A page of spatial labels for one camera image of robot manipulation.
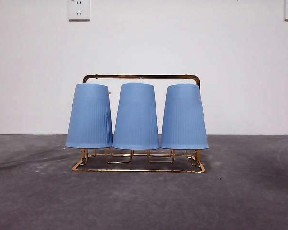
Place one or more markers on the blue ribbed plastic cup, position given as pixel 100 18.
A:
pixel 136 119
pixel 88 119
pixel 183 119

